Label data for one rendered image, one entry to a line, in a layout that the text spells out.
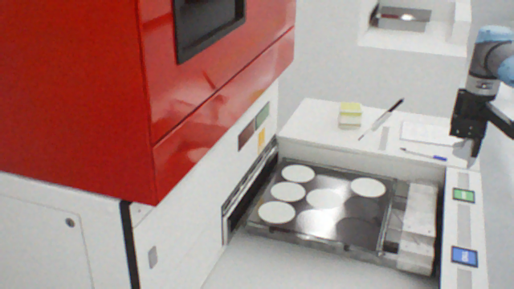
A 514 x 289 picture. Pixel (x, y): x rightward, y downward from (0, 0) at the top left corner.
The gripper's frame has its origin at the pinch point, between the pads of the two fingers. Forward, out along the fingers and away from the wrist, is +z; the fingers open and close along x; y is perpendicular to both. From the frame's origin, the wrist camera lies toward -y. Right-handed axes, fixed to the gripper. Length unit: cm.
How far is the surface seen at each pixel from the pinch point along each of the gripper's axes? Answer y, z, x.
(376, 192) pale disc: 22.8, 16.0, -2.3
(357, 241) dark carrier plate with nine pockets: 23.5, 16.0, 21.9
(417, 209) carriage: 10.8, 18.0, -1.1
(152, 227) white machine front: 57, -7, 62
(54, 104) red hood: 69, -33, 67
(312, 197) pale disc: 39.3, 16.0, 7.6
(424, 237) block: 8.0, 15.9, 14.0
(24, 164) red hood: 78, -19, 67
